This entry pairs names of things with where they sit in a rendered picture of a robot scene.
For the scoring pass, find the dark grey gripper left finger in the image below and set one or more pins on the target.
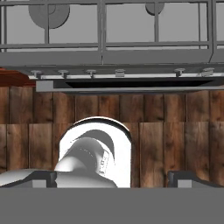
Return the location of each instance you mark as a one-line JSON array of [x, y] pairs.
[[43, 176]]

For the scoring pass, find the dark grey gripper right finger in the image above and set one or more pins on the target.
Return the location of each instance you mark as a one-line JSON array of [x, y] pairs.
[[182, 176]]

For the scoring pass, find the grey stove with grates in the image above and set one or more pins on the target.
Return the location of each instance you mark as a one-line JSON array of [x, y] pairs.
[[128, 57]]

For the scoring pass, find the white rounded object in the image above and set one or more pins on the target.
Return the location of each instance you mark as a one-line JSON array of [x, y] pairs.
[[122, 157]]

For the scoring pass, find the grey stove knob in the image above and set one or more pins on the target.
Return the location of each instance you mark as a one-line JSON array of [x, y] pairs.
[[63, 72], [36, 73], [120, 72], [91, 72], [179, 71], [208, 71]]

